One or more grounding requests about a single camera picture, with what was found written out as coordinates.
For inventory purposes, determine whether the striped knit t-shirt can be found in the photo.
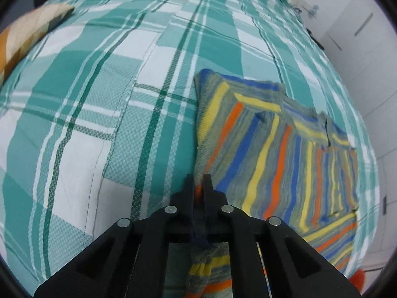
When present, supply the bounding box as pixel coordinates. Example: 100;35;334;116
185;68;361;298

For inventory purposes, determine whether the white wardrobe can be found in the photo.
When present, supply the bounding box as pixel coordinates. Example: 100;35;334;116
298;0;397;274

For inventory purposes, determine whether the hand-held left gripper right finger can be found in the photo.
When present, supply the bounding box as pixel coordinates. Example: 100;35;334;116
202;174;362;298

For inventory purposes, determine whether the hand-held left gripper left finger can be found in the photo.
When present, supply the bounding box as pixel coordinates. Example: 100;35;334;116
33;174;195;298

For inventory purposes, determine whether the patterned cream pillow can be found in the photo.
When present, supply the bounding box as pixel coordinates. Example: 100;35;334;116
0;2;75;83

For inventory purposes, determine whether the white wall socket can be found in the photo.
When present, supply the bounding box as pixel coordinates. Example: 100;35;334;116
302;0;321;17

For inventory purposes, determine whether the orange knit cloth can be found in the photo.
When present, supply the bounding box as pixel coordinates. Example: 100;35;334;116
349;269;368;292

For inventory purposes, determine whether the green plaid bed sheet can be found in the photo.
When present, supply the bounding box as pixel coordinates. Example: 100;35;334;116
0;0;381;297

